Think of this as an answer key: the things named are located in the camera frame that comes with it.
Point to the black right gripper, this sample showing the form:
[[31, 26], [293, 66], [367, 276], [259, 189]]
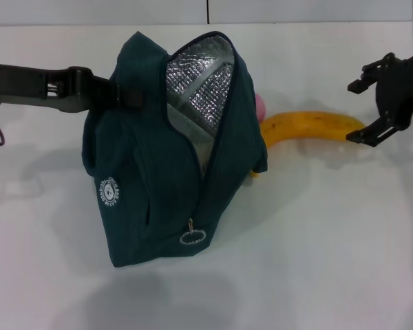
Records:
[[399, 93]]

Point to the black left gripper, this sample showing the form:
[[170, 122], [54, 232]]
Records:
[[27, 84]]

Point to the yellow banana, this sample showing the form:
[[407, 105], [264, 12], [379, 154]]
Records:
[[313, 125]]

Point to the dark teal insulated lunch bag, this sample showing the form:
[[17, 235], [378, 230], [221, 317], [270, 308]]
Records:
[[141, 165]]

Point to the pink peach toy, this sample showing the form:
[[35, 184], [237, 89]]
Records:
[[261, 108]]

